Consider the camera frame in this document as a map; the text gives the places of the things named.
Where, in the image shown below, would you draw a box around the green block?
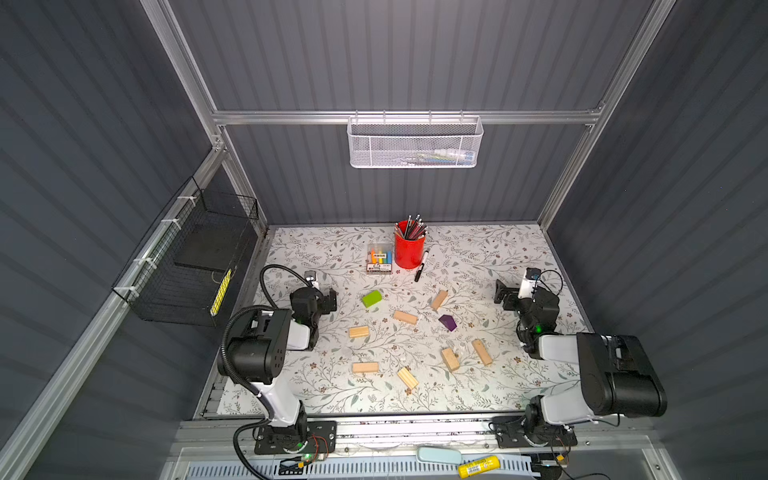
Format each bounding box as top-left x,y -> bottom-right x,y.
361,290 -> 383,309

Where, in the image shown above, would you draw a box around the purple block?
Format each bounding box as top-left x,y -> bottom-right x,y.
438,314 -> 457,332

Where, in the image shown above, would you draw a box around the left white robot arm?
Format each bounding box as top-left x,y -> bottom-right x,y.
217,287 -> 337,432

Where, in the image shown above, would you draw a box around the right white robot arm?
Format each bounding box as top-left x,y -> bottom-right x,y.
493,274 -> 668,447

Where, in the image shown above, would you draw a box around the ridged wood block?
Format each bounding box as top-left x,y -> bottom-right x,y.
397,367 -> 419,390

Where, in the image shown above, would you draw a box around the clear box coloured chalks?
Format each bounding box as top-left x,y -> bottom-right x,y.
365,242 -> 394,274

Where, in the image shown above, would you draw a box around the yellow ruler in basket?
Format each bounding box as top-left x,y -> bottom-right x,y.
209,269 -> 233,317

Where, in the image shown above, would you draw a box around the black marker pen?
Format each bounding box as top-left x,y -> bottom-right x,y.
414,249 -> 430,282

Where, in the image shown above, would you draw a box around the red pencil cup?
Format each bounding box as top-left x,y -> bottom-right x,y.
394,220 -> 425,270

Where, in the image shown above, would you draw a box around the yellow glue stick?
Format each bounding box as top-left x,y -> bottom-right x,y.
458,455 -> 501,479

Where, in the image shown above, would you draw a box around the light blue eraser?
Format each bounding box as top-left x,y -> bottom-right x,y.
416,446 -> 463,466

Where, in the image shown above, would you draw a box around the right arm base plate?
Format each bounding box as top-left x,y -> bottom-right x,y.
488,416 -> 578,448

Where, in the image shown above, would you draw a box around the black wire wall basket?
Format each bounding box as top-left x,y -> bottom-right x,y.
112,180 -> 259,328

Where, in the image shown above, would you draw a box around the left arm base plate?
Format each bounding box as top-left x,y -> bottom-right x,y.
254,421 -> 338,455

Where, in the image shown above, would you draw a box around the white wire mesh basket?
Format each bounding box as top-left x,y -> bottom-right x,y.
346,115 -> 484,169

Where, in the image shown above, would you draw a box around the white vented cable duct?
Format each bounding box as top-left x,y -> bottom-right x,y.
185,454 -> 541,480

